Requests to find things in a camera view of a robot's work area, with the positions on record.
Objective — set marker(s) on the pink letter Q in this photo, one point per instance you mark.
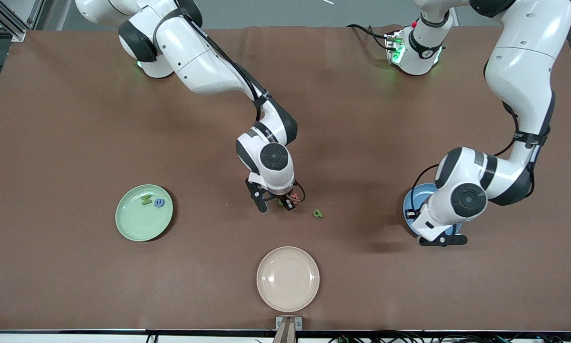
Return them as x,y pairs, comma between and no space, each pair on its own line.
295,196

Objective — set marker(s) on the green letter q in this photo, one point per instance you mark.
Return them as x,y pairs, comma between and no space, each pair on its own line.
318,213

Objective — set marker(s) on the blue letter P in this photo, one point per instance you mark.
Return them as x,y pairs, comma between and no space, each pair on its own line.
159,202

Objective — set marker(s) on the green letter W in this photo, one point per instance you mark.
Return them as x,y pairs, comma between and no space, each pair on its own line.
146,199

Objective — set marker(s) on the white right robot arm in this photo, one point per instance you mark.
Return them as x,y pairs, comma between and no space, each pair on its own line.
199,62

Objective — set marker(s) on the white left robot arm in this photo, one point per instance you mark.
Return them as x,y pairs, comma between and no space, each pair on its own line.
523,62

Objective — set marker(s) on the blue plastic plate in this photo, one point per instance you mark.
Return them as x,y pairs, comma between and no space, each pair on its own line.
423,196

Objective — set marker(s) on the beige plastic plate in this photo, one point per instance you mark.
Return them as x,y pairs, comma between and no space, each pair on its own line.
287,278

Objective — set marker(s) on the green plastic plate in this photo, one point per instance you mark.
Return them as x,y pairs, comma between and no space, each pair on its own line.
137,226

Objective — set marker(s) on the brown table mat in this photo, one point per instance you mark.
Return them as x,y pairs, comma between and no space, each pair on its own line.
75,119

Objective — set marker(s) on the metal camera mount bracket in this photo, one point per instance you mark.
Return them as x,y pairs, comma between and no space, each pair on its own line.
288,328

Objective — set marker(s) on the aluminium frame extrusion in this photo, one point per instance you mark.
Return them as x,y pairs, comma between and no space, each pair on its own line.
6,19

